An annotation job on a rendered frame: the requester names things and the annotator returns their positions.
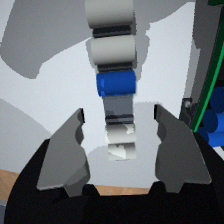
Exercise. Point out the blue cylinder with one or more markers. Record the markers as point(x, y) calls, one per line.
point(214, 139)
point(213, 122)
point(116, 83)
point(217, 100)

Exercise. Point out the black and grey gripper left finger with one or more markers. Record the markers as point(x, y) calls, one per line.
point(58, 170)

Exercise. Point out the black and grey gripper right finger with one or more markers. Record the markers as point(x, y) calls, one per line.
point(186, 163)

